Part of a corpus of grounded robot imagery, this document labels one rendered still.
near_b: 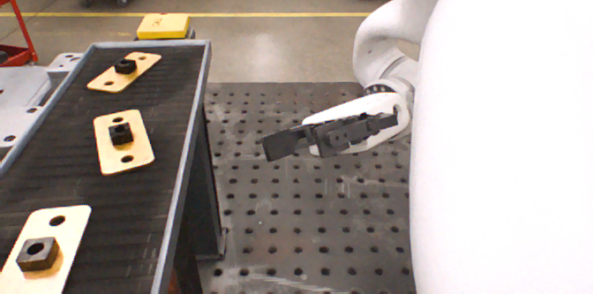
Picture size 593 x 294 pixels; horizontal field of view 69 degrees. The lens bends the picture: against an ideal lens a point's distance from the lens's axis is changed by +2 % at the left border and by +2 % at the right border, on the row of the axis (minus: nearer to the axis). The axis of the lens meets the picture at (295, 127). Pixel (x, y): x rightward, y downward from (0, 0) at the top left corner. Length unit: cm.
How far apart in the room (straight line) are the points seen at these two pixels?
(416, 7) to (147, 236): 35
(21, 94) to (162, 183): 56
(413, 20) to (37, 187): 39
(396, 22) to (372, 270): 49
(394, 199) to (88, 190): 75
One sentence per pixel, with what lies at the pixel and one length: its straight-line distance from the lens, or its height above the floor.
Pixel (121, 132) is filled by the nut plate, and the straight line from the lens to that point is 37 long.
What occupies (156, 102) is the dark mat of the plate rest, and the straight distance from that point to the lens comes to 43.
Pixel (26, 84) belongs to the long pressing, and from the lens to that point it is 90.
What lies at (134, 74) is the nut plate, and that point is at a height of 116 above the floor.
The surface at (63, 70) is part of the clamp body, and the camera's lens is 78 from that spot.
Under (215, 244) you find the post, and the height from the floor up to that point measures 74.
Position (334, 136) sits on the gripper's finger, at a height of 112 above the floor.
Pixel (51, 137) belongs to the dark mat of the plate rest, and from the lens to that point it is 41.
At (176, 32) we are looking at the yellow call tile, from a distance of 59.
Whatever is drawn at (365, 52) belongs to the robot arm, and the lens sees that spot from 61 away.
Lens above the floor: 137
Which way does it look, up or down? 35 degrees down
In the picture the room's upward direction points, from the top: straight up
